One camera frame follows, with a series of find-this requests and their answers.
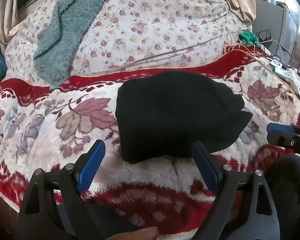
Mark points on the beige satin cloth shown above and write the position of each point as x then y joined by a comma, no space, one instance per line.
240,0

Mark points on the white floral quilt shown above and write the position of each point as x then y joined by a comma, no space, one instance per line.
145,30

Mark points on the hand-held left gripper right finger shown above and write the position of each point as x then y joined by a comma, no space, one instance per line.
205,167

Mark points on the white charger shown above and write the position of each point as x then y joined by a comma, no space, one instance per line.
275,63

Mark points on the red floral plush blanket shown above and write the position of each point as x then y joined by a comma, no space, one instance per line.
52,135

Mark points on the grey cabinet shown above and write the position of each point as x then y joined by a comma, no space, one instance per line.
270,20

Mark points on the person's left hand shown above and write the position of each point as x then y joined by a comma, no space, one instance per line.
132,233

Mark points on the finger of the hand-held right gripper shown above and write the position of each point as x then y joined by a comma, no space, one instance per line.
280,128

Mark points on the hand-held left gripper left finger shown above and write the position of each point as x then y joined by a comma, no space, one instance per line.
92,165

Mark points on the black pants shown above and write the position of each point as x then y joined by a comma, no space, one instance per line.
170,115

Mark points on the green cloth item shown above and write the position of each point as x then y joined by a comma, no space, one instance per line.
247,38

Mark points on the teal fleece jacket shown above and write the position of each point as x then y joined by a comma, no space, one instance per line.
65,42

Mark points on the beige curtain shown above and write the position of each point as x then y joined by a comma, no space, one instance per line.
10,22

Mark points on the white cloth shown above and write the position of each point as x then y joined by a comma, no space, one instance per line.
291,80

